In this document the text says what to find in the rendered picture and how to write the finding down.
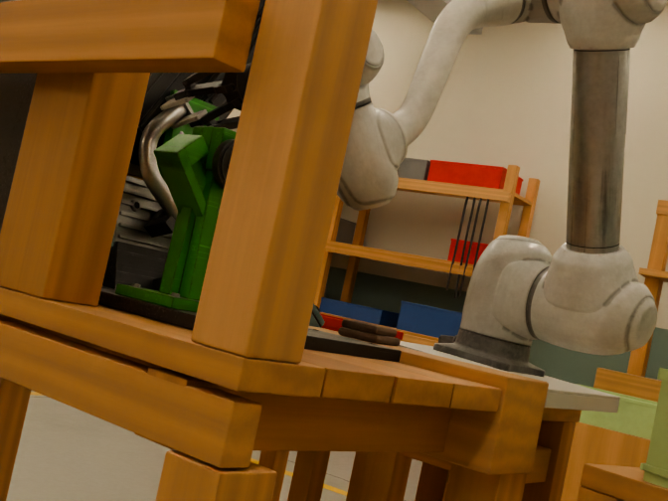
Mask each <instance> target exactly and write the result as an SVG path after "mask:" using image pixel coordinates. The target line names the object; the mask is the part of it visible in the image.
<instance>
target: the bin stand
mask: <svg viewBox="0 0 668 501"><path fill-rule="evenodd" d="M330 452H331V451H297V456H296V460H295V465H294V470H293V475H292V479H291V484H290V489H289V493H288V498H287V501H320V499H321V494H322V490H323V485H324V480H325V475H326V471H327V466H328V461H329V456H330ZM367 453H368V451H356V454H355V459H354V464H353V469H352V474H351V478H350V483H349V488H348V493H347V498H346V501H358V496H359V491H360V486H361V482H362V477H363V472H364V467H365V462H366V458H367ZM288 454H289V451H279V450H262V451H261V454H260V458H259V463H258V464H259V465H261V466H264V467H266V468H269V469H271V470H274V471H275V472H276V473H277V476H276V481H275V486H274V490H273V495H272V500H271V501H279V497H280V492H281V487H282V483H283V478H284V473H285V468H286V464H287V459H288Z"/></svg>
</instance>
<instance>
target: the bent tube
mask: <svg viewBox="0 0 668 501"><path fill-rule="evenodd" d="M193 113H194V111H193V110H192V108H191V106H190V104H189V102H186V103H183V104H179V105H176V106H173V107H170V108H167V109H165V110H163V111H162V112H161V113H159V114H158V115H157V116H155V117H154V118H153V119H152V120H151V121H150V122H149V123H148V124H147V125H146V127H145V128H144V130H143V132H142V134H141V137H140V141H139V147H138V161H139V167H140V171H141V174H142V177H143V179H144V182H145V184H146V186H147V187H148V189H149V190H150V192H151V193H152V195H153V196H154V198H155V199H156V201H157V202H158V203H159V205H160V206H161V208H162V209H163V211H164V212H165V213H166V215H167V216H171V215H172V217H173V218H174V219H175V221H176V218H177V214H178V210H177V207H176V205H175V202H174V200H173V198H172V195H171V193H170V190H169V188H168V186H167V184H166V183H165V181H164V180H163V178H162V176H161V174H160V172H159V169H158V165H157V160H156V157H155V154H154V152H153V151H154V150H155V149H156V148H157V143H158V140H159V138H160V136H161V135H162V134H163V133H164V132H165V131H166V130H167V129H169V128H170V127H171V126H173V125H174V124H175V123H176V122H178V121H179V120H180V119H181V118H183V117H184V116H187V115H190V114H193Z"/></svg>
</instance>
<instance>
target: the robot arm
mask: <svg viewBox="0 0 668 501"><path fill-rule="evenodd" d="M667 2H668V0H451V1H450V2H449V3H448V4H447V5H446V6H445V7H444V9H443V10H442V11H441V13H440V14H439V16H438V17H437V19H436V21H435V23H434V25H433V27H432V29H431V31H430V33H429V36H428V39H427V41H426V44H425V46H424V49H423V52H422V54H421V57H420V59H419V62H418V65H417V69H416V72H415V74H414V77H413V80H412V82H411V85H410V87H409V90H408V93H407V95H406V98H405V100H404V102H403V104H402V105H401V107H400V108H399V109H398V111H396V112H395V113H391V112H389V111H387V110H386V109H383V108H374V106H373V104H372V102H371V97H370V91H369V82H371V81H372V80H373V79H374V78H375V76H376V75H377V74H378V72H379V71H380V69H381V67H382V65H383V63H384V58H385V53H384V48H383V45H382V43H381V40H380V38H379V37H378V35H377V34H376V32H375V31H374V30H373V29H372V33H371V37H370V42H369V47H368V51H367V56H366V61H365V64H364V69H363V74H362V79H361V83H360V88H359V93H358V97H357V102H356V107H355V111H354V116H353V121H352V126H351V130H350V135H349V140H348V144H347V149H346V154H345V159H344V163H343V168H342V173H341V177H340V182H339V187H338V191H337V195H338V196H339V198H340V199H341V200H342V201H343V202H344V203H345V204H346V205H347V206H350V207H351V208H353V209H354V210H357V211H362V210H368V209H373V208H377V207H381V206H385V205H388V204H389V203H390V202H391V201H392V199H393V198H394V197H395V195H396V192H397V189H398V183H399V176H398V171H397V170H398V169H399V168H400V164H401V163H402V162H403V161H404V159H405V158H406V155H407V151H408V146H409V145H410V144H411V143H412V142H414V141H415V140H416V139H417V138H418V137H419V135H420V134H421V133H422V132H423V130H424V129H425V127H426V126H427V124H428V122H429V121H430V119H431V117H432V115H433V112H434V110H435V108H436V106H437V103H438V101H439V98H440V96H441V94H442V91H443V89H444V87H445V84H446V82H447V79H448V77H449V75H450V72H451V70H452V67H453V65H454V63H455V60H456V58H457V56H458V53H459V51H460V49H461V46H462V44H463V42H464V40H465V39H466V37H467V36H468V34H469V33H470V32H471V31H472V30H474V29H476V28H483V27H495V26H506V25H510V24H515V23H521V22H524V21H526V22H528V23H553V24H562V27H563V29H564V32H565V35H566V40H567V43H568V45H569V46H570V48H571V49H574V54H573V80H572V106H571V131H570V157H569V183H568V208H567V233H566V243H565V244H563V245H562V246H561V247H560V248H559V249H558V250H557V251H556V252H555V253H554V255H553V257H552V256H551V254H550V252H549V251H548V249H547V248H546V247H545V246H543V245H542V244H541V243H540V242H539V241H537V240H534V239H530V238H526V237H520V236H509V235H504V236H499V237H498V238H497V239H496V240H494V241H492V242H491V243H490V244H489V245H488V246H487V248H486V249H485V250H484V252H483V253H482V255H481V256H480V258H479V260H478V262H477V264H476V266H475V267H474V270H473V273H472V276H471V279H470V282H469V285H468V289H467V293H466V297H465V301H464V305H463V310H462V317H461V323H460V327H459V331H458V333H457V335H455V336H447V335H440V336H439V338H438V343H434V345H433V350H436V351H439V352H443V353H446V354H450V355H453V356H457V357H460V358H463V359H466V360H470V361H473V362H476V363H480V364H483V365H486V366H490V367H493V368H496V369H499V370H503V371H507V372H516V373H522V374H528V375H534V376H539V377H544V376H545V371H544V370H542V369H540V368H538V367H536V366H535V365H533V364H531V363H529V356H530V349H531V345H532V341H533V340H542V341H545V342H548V343H550V344H553V345H556V346H559V347H562V348H566V349H569V350H573V351H577V352H582V353H587V354H593V355H618V354H622V353H625V352H629V351H633V350H636V349H638V348H641V347H643V346H644V345H645V344H646V343H647V342H648V341H649V339H650V337H651V336H652V334H653V331H654V329H655V326H656V322H657V308H656V305H655V300H654V297H653V295H652V294H651V292H650V290H649V289H648V288H647V286H646V285H645V284H643V283H640V282H638V278H637V275H636V272H635V269H634V265H633V259H632V257H631V256H630V254H629V253H628V252H627V250H626V249H625V248H624V247H623V246H621V245H620V244H619V240H620V221H621V203H622V184H623V166H624V147H625V134H626V120H627V103H628V84H629V65H630V48H634V47H635V45H636V44H637V42H638V41H639V38H640V34H641V32H642V30H643V28H644V26H645V24H646V23H649V22H652V21H653V20H654V19H655V18H657V17H658V16H659V15H660V14H661V13H662V11H663V10H664V8H665V6H666V4H667ZM250 70H251V63H249V64H247V65H246V69H245V71H244V72H243V73H226V74H225V76H224V79H223V80H222V81H218V82H212V83H200V84H195V82H197V81H199V80H201V79H203V78H205V77H207V76H209V75H211V74H212V73H194V74H192V75H190V76H189V77H187V78H186V79H185V80H183V81H182V85H183V86H184V87H185V88H184V89H181V90H179V91H177V92H176V93H175V94H174V95H173V96H174V98H172V99H169V100H168V101H167V102H165V103H164V104H163V105H161V106H160V108H161V110H164V109H167V108H170V107H173V106H176V105H179V104H183V103H186V102H189V101H190V100H191V99H193V98H194V97H195V96H198V95H205V94H211V93H215V94H219V93H222V94H223V95H224V96H225V97H226V100H227V102H226V103H224V104H222V105H221V106H219V107H217V108H215V109H214V110H212V111H210V112H207V110H206V109H204V110H201V111H198V112H195V113H193V114H190V115H187V116H184V117H183V118H181V119H180V120H179V121H178V122H176V123H175V124H174V125H173V126H171V128H173V129H174V128H177V127H179V126H182V125H185V124H188V123H189V124H190V126H191V127H194V126H204V125H207V126H214V127H225V128H227V129H235V128H238V124H239V120H240V117H239V116H236V117H231V118H226V119H220V120H215V118H217V117H219V116H221V115H223V114H224V113H226V112H229V111H230V110H232V109H234V108H235V109H237V110H240V111H242V106H243V102H244V97H245V92H246V88H247V83H248V79H249V74H250Z"/></svg>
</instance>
